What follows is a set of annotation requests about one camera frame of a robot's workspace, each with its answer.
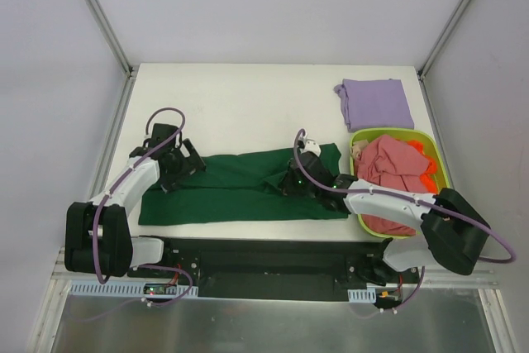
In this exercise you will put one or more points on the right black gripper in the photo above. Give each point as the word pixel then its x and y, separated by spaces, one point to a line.
pixel 295 182

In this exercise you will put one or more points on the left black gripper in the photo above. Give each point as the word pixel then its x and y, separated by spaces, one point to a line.
pixel 182 164

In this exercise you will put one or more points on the green polo shirt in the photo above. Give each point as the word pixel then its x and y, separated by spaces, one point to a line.
pixel 243 187

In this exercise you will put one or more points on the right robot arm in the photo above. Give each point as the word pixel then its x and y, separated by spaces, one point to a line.
pixel 449 232

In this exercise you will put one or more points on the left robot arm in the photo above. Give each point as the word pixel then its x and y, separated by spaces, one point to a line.
pixel 97 235

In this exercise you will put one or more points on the beige garment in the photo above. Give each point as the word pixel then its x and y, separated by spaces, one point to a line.
pixel 357 147

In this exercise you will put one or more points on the pink red t shirt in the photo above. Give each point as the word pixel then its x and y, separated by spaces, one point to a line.
pixel 391 163

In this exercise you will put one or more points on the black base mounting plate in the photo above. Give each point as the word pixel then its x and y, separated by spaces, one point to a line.
pixel 276 270

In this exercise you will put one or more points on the folded purple t shirt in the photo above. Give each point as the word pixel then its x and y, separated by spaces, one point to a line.
pixel 373 104

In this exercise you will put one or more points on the lime green plastic basket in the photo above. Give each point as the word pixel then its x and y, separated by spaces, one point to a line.
pixel 430 147

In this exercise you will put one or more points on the orange garment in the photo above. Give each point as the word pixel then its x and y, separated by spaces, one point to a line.
pixel 427 177

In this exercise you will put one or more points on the right white cable duct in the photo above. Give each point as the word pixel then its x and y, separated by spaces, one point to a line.
pixel 367 295

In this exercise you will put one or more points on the white cable duct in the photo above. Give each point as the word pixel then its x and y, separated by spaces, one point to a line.
pixel 131 290
pixel 367 295

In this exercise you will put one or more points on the left white cable duct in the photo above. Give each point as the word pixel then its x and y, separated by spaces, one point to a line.
pixel 131 290

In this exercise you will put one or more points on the aluminium front rail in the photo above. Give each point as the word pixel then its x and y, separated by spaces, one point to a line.
pixel 434 278

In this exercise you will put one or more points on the left aluminium frame post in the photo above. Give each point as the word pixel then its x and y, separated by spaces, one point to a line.
pixel 110 36

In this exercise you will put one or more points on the aluminium frame post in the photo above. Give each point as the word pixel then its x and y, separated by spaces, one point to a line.
pixel 110 36
pixel 447 31

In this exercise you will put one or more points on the right aluminium frame post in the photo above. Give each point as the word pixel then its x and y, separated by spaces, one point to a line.
pixel 447 31

